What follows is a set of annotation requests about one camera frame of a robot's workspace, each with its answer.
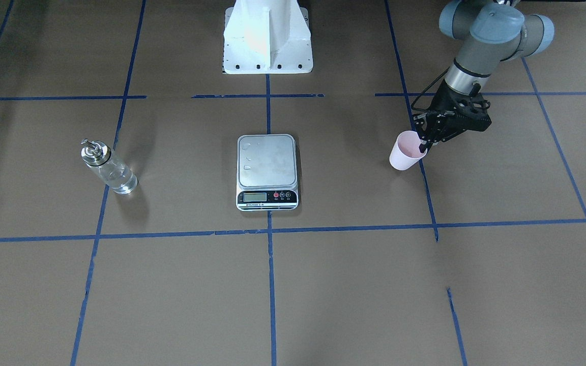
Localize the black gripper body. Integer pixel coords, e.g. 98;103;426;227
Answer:
411;80;491;146

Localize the pink paper cup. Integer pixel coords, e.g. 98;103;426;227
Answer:
389;131;426;171

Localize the glass sauce bottle steel spout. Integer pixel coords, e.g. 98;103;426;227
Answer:
80;138;139;195

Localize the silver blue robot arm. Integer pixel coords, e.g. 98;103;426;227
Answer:
411;1;555;153

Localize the silver digital kitchen scale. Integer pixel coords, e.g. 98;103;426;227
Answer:
236;134;300;211

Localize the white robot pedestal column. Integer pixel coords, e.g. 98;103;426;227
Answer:
222;1;314;75

